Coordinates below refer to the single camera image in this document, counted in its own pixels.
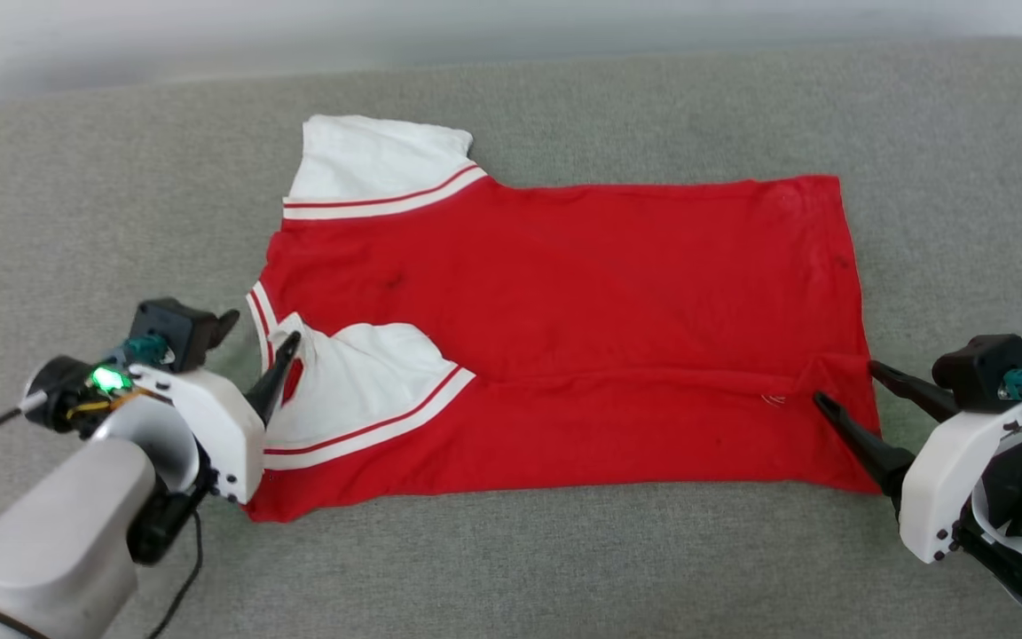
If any left camera cable teal plug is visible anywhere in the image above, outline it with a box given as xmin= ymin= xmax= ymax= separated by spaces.
xmin=0 ymin=335 xmax=172 ymax=455

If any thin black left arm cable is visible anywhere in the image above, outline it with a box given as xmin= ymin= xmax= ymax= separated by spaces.
xmin=147 ymin=509 xmax=204 ymax=639

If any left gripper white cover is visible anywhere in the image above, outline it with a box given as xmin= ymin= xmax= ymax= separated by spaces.
xmin=125 ymin=308 xmax=303 ymax=566

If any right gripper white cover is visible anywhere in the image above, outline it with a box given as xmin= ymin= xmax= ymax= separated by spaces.
xmin=812 ymin=359 xmax=1022 ymax=622

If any red and white t-shirt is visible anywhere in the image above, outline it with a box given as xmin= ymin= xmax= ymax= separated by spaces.
xmin=243 ymin=114 xmax=885 ymax=525

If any grey fabric sofa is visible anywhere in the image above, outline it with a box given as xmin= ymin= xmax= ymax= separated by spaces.
xmin=0 ymin=35 xmax=1022 ymax=639

